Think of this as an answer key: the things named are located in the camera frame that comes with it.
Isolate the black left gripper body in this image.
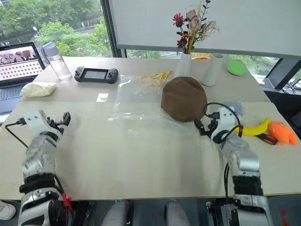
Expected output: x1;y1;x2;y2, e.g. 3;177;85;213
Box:
47;117;65;135

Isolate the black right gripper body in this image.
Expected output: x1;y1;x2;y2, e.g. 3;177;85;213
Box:
204;112;221;140

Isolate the clear plastic bag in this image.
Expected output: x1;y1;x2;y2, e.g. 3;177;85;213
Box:
106;74;190;135

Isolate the grey blue plush item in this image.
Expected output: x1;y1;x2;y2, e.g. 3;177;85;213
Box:
224;100;245;116

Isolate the white cloth bag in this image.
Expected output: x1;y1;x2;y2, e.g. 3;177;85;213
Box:
21;81;58;98

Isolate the small white paper slip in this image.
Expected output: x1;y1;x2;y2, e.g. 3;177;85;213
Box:
96;93;110;103

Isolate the yellow toy banana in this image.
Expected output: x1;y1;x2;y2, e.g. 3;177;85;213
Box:
232;116;271;137

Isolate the black handheld game console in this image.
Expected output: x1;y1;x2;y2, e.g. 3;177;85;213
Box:
74;66;120;84

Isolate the clear water bottle purple lid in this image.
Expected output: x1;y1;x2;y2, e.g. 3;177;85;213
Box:
40;42;72;81

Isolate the white empty tall vase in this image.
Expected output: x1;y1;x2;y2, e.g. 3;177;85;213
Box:
200;52;225;87

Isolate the white ribbed vase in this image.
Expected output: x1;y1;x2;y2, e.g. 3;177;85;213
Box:
174;52;192;80

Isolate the lime green oval object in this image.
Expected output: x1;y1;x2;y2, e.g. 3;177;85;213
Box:
226;59;246;77

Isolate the open laptop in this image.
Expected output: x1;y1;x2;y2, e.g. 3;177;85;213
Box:
0;41;46;116

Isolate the orange plush toy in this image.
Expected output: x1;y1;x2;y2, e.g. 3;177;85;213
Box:
268;120;299;146

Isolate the dried flower bouquet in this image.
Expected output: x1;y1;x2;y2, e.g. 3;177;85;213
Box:
172;0;221;55

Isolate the white sneaker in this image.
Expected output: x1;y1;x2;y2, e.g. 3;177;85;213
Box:
0;200;16;221

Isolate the white roller blind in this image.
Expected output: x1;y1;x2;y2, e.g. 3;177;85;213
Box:
108;0;301;60

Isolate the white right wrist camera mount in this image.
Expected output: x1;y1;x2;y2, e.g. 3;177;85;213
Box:
216;106;236;140

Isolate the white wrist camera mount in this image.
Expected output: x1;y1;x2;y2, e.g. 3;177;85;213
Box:
22;109;49;129
216;106;236;140

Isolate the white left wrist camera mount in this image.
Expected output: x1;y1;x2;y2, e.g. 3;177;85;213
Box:
22;109;49;129

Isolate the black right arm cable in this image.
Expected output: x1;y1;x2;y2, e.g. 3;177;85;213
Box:
203;102;244;226

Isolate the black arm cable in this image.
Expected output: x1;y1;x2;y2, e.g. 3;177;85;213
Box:
203;102;244;226
4;118;29;148

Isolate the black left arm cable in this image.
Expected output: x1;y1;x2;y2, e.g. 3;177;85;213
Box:
4;118;29;148

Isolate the orange black screwdriver handle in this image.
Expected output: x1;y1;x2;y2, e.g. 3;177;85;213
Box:
258;133;280;145

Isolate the red cable tie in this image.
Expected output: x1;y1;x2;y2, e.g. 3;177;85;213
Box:
62;193;74;210

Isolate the black window frame post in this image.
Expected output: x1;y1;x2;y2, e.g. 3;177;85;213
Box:
99;0;128;57

